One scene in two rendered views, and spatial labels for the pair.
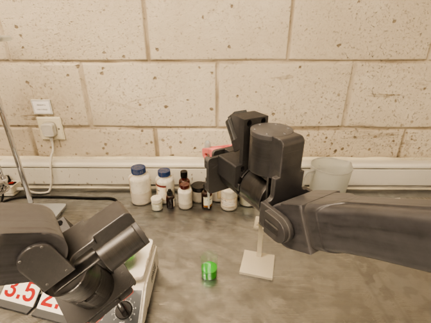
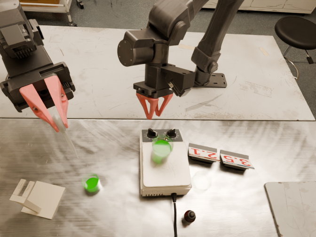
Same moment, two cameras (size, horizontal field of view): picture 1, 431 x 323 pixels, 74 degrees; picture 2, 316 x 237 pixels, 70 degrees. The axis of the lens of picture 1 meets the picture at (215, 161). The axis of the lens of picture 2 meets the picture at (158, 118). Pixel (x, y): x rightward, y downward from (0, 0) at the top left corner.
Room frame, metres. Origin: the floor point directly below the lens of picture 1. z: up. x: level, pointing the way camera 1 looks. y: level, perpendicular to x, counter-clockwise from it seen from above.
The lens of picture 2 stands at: (0.70, 0.13, 1.53)
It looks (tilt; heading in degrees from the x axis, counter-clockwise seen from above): 56 degrees down; 170
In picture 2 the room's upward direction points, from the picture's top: 8 degrees clockwise
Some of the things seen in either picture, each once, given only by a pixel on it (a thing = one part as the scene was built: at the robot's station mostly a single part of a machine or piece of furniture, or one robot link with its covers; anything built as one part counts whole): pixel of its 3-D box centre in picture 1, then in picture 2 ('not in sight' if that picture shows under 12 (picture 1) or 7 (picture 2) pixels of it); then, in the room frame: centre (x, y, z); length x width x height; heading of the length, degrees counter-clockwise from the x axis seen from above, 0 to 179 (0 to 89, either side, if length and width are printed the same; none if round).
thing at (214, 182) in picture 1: (240, 174); (36, 77); (0.42, -0.04, 1.23); 0.10 x 0.07 x 0.07; 121
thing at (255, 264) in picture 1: (259, 245); (35, 193); (0.55, -0.11, 0.96); 0.08 x 0.08 x 0.13; 75
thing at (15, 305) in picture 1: (19, 291); (236, 159); (0.45, 0.43, 0.92); 0.09 x 0.06 x 0.04; 76
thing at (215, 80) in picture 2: not in sight; (202, 73); (0.11, 0.38, 0.94); 0.20 x 0.07 x 0.08; 90
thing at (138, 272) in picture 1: (122, 257); (165, 163); (0.48, 0.21, 0.98); 0.12 x 0.12 x 0.01; 1
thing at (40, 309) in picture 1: (58, 300); (203, 152); (0.42, 0.33, 0.92); 0.09 x 0.06 x 0.04; 76
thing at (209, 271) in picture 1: (209, 265); (91, 184); (0.52, 0.02, 0.93); 0.04 x 0.04 x 0.06
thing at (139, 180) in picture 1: (140, 184); not in sight; (0.85, 0.26, 0.96); 0.07 x 0.07 x 0.13
